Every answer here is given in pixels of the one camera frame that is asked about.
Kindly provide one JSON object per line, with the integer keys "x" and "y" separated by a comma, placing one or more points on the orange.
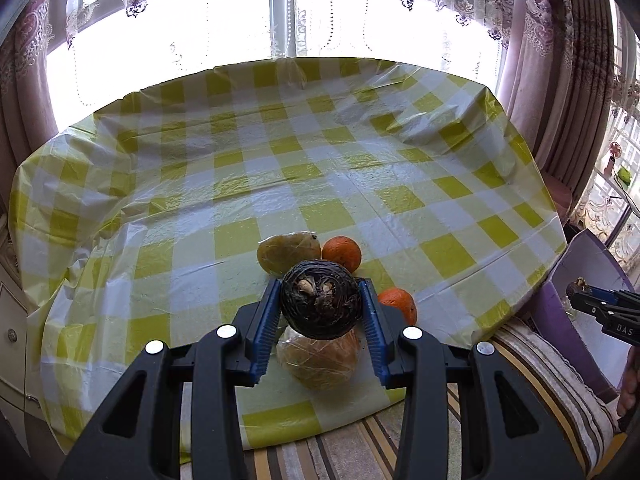
{"x": 342, "y": 255}
{"x": 400, "y": 302}

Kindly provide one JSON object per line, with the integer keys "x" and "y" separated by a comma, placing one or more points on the green object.
{"x": 625, "y": 176}

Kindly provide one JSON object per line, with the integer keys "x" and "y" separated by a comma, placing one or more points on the white cabinet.
{"x": 15, "y": 360}

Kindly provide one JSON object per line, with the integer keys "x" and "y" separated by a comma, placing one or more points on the small red fan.
{"x": 615, "y": 150}

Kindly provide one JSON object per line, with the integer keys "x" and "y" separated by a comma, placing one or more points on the yellow checked plastic tablecloth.
{"x": 250, "y": 160}

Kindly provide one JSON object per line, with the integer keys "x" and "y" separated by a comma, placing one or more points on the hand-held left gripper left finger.
{"x": 265, "y": 330}

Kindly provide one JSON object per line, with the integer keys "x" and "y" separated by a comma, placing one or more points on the pink plastic stool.
{"x": 557, "y": 197}

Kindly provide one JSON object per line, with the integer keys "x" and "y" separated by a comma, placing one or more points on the thick mauve curtain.
{"x": 555, "y": 85}

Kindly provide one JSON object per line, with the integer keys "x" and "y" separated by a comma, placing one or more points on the purple cardboard box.
{"x": 555, "y": 310}

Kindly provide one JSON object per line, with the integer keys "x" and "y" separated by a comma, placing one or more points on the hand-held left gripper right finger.
{"x": 372, "y": 335}

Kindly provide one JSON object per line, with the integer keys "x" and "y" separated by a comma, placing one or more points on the plastic-wrapped pale pear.
{"x": 320, "y": 365}

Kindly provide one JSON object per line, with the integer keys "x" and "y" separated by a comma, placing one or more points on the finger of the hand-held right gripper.
{"x": 585, "y": 305}
{"x": 612, "y": 296}

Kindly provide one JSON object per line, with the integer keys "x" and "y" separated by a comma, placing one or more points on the striped blanket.
{"x": 540, "y": 375}

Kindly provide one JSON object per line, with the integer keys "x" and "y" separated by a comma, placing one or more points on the person's right hand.
{"x": 629, "y": 385}

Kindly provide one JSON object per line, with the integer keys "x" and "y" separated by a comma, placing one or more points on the white lace curtain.
{"x": 622, "y": 220}

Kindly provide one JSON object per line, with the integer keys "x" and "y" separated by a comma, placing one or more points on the patterned pink curtain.
{"x": 25, "y": 60}

